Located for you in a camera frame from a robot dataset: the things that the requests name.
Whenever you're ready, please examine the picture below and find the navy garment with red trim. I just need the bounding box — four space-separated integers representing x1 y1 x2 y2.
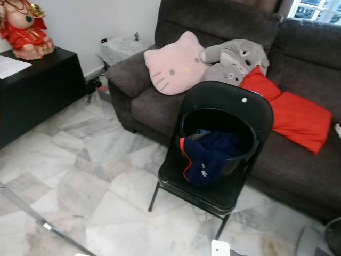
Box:
180 130 241 188

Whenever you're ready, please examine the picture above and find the blue jeans cloth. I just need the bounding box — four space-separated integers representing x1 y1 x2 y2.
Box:
193 128 211 138

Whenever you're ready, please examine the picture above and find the red cushion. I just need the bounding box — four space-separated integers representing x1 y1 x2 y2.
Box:
272 91 333 155
240 66 283 102

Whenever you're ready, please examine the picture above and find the large grey plush toy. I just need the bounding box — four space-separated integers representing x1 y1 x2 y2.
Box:
200 38 270 76

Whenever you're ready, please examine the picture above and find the black tv console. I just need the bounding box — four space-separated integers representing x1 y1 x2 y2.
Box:
0 46 86 149

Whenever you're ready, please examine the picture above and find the floor power strip with plugs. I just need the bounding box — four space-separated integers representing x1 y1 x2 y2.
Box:
84 76 113 105

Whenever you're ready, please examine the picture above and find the black plastic bucket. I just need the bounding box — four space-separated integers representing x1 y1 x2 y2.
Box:
180 108 258 178

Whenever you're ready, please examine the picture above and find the small grey plush pillow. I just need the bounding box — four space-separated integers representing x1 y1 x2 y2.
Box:
201 62 246 86

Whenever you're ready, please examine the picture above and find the pink cat face pillow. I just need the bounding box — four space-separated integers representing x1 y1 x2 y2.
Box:
144 31 209 96

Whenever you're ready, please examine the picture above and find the side table with lace cloth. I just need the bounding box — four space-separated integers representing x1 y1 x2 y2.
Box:
97 35 151 68

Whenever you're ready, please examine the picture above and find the white paper sheet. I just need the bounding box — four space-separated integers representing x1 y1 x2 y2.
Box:
0 55 33 80

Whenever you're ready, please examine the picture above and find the silver metal clothes rack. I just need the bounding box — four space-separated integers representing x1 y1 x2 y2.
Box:
0 184 98 256

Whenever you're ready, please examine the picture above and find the red robed statue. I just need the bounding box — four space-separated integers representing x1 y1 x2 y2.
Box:
0 0 56 60

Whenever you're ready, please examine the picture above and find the grey standing fan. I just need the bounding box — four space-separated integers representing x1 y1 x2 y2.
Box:
296 216 341 256

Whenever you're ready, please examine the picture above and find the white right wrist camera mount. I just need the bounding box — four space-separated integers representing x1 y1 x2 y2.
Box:
210 239 231 256

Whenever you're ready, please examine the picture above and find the dark brown sofa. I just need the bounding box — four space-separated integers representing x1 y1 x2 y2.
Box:
105 0 341 223

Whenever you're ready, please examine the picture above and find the window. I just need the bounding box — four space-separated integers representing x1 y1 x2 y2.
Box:
288 0 341 25

